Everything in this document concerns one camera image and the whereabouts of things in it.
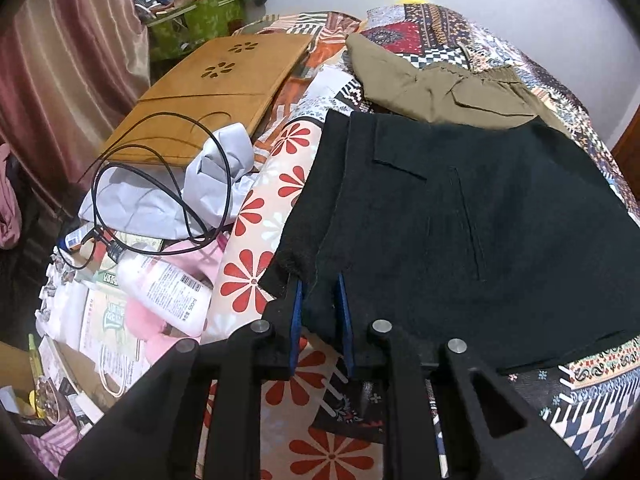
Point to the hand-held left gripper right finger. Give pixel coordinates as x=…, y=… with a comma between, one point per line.
x=345, y=320

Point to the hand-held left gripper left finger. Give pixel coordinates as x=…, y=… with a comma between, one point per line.
x=296, y=310

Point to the black pants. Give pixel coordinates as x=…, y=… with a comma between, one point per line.
x=475, y=235

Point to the khaki pants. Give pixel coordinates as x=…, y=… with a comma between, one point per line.
x=450, y=100

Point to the red flower bedsheet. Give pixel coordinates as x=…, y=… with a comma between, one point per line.
x=255, y=280

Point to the white lotion bottle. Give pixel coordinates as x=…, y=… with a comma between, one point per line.
x=165, y=290

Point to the pink fluffy cloth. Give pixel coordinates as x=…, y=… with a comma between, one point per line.
x=145, y=325

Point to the white crumpled cloth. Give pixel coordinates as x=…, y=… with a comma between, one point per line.
x=150, y=205

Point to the white paper bag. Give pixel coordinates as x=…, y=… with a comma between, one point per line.
x=107, y=330

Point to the small blue label bottle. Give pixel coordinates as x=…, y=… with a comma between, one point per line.
x=77, y=237

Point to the wooden lap desk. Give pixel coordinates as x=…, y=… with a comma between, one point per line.
x=210, y=95

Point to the white tissue pack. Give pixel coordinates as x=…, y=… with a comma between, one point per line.
x=62, y=305

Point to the round patterned tin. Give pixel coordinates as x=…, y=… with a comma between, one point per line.
x=50, y=400

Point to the patchwork blanket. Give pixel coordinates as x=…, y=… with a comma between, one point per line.
x=595, y=410

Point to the yellow green tube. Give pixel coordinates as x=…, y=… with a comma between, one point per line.
x=34, y=360

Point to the pink striped cloth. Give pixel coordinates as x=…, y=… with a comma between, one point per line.
x=55, y=445

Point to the pink garment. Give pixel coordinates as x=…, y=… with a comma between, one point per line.
x=10, y=210

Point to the green storage box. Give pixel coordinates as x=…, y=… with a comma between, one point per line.
x=210, y=15

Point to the striped pink curtain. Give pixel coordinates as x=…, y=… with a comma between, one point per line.
x=65, y=60

